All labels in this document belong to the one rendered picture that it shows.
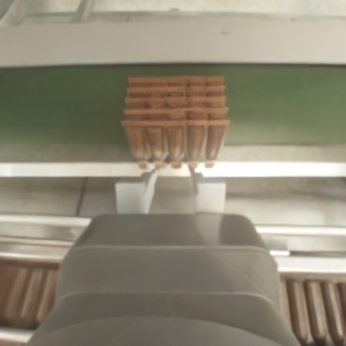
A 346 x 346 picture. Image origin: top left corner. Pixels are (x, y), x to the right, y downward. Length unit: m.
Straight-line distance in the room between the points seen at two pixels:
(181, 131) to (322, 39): 0.19
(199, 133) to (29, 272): 0.27
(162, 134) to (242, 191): 0.25
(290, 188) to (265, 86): 0.24
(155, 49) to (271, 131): 0.21
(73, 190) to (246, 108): 0.34
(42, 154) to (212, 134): 0.29
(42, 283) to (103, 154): 0.20
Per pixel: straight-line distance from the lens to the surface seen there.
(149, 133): 0.24
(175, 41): 0.29
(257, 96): 0.33
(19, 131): 0.43
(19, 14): 0.45
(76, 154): 0.41
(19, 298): 0.37
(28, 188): 0.53
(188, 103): 0.26
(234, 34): 0.31
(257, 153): 0.40
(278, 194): 0.48
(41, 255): 0.34
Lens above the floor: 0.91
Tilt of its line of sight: 28 degrees down
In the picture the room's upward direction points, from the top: 177 degrees counter-clockwise
